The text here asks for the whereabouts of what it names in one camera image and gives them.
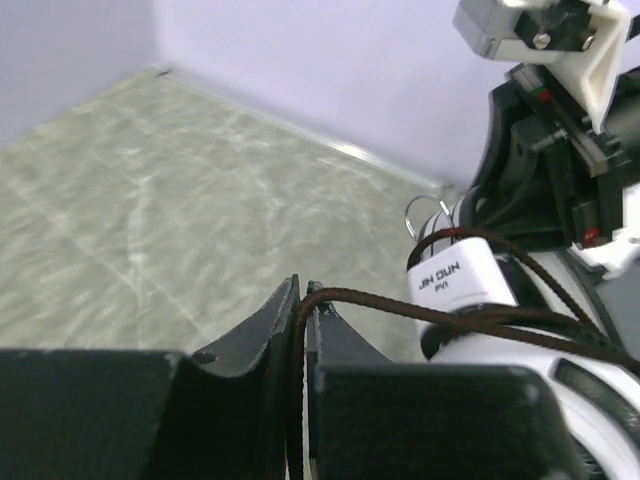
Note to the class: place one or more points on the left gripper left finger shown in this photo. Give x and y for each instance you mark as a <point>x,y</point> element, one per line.
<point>218,413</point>

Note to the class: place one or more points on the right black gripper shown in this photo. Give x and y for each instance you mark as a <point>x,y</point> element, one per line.
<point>547,180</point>

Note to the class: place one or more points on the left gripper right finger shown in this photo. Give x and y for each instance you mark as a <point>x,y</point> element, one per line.
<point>372,418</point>

